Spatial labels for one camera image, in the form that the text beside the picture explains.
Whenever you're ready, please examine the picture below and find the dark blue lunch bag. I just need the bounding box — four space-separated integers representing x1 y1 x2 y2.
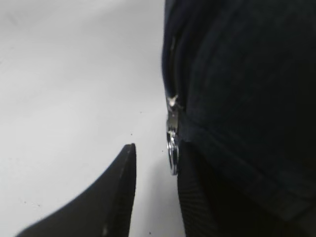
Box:
161 0 316 237

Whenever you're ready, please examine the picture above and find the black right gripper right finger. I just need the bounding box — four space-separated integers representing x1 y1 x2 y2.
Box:
177 142 284 237

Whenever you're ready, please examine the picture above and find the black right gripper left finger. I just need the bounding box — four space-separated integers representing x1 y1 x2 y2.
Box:
18 144 136 237

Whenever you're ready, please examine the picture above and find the silver zipper pull ring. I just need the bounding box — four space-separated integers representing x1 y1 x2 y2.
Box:
165 95 185 176

